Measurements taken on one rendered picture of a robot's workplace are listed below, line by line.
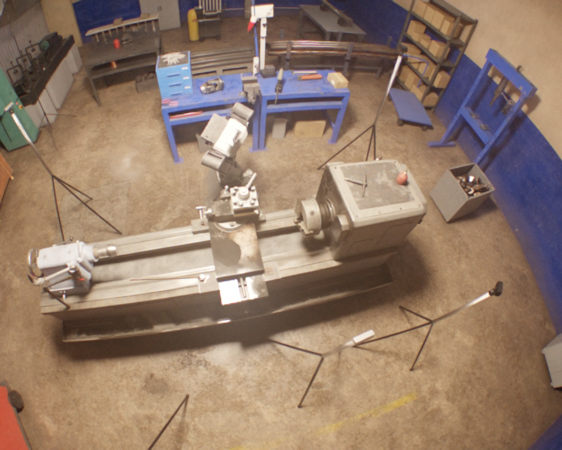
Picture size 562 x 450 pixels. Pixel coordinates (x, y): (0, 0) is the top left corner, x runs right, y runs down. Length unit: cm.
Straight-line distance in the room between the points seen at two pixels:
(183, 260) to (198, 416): 140
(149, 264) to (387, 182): 179
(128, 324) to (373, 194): 210
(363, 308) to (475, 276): 160
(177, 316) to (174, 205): 144
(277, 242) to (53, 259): 163
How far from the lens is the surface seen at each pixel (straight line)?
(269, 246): 221
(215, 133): 216
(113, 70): 511
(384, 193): 189
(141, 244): 224
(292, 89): 342
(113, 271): 237
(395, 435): 305
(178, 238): 218
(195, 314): 239
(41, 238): 404
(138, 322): 252
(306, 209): 181
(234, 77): 362
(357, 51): 511
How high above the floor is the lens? 269
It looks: 59 degrees down
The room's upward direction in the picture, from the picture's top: 9 degrees clockwise
